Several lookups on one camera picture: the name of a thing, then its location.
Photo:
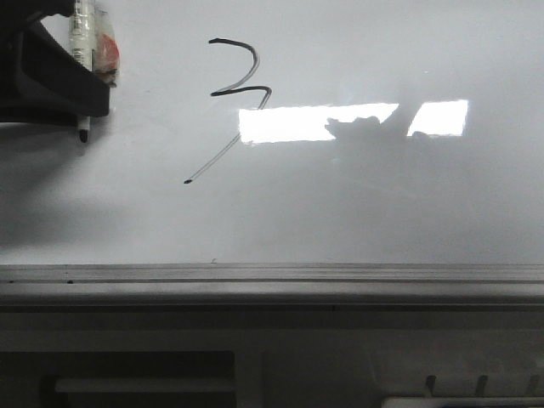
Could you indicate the white slotted tray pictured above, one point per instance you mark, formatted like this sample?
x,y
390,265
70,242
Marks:
x,y
457,374

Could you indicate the white whiteboard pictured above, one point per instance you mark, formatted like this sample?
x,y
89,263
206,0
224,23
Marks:
x,y
296,131

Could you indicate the grey aluminium whiteboard frame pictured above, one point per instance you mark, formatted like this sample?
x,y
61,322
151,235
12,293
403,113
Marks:
x,y
272,284

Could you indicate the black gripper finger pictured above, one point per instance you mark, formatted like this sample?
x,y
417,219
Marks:
x,y
40,81

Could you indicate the white black-tip whiteboard marker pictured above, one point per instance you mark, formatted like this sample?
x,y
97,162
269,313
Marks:
x,y
82,33

